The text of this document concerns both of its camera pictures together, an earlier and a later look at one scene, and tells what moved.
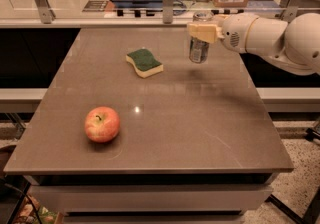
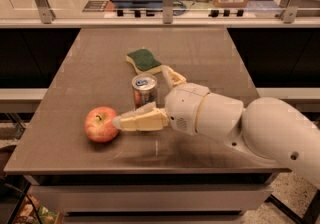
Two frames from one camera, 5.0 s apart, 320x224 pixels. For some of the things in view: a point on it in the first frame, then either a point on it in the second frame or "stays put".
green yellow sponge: [145, 63] stays put
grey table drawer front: [158, 197] stays put
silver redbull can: [199, 49] to [144, 87]
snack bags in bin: [32, 212] stays put
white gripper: [232, 33] to [182, 106]
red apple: [102, 124] stays put
